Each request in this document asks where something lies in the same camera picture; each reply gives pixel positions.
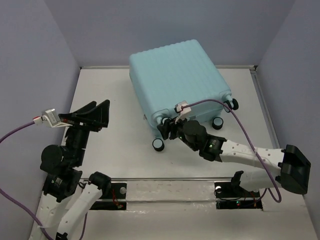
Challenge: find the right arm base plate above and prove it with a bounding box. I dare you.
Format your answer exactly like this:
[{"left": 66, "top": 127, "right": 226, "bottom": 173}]
[{"left": 214, "top": 182, "right": 263, "bottom": 210}]

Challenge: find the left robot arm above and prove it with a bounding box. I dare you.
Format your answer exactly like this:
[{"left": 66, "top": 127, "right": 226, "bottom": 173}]
[{"left": 29, "top": 99, "right": 111, "bottom": 240}]

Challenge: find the light blue hard-shell suitcase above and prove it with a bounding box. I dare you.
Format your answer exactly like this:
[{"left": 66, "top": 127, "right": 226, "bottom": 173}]
[{"left": 129, "top": 39, "right": 239, "bottom": 152}]

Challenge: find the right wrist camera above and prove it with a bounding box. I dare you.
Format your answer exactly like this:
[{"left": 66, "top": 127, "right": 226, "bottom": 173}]
[{"left": 174, "top": 101, "right": 192, "bottom": 124}]

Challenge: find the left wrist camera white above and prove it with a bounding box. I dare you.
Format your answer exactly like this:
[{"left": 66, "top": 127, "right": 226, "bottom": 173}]
[{"left": 32, "top": 108, "right": 62, "bottom": 128}]

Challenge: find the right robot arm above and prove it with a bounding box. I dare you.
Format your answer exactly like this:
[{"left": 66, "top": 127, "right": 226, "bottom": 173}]
[{"left": 157, "top": 118, "right": 311, "bottom": 196}]

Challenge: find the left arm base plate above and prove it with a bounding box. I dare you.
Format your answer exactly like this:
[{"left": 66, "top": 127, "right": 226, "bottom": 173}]
[{"left": 90, "top": 182, "right": 127, "bottom": 211}]

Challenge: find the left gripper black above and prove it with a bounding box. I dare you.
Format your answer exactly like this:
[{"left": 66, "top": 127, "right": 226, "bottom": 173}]
[{"left": 63, "top": 97, "right": 114, "bottom": 163}]

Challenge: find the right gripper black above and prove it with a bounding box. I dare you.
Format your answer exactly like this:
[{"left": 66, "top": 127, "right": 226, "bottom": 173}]
[{"left": 156, "top": 113, "right": 199, "bottom": 152}]

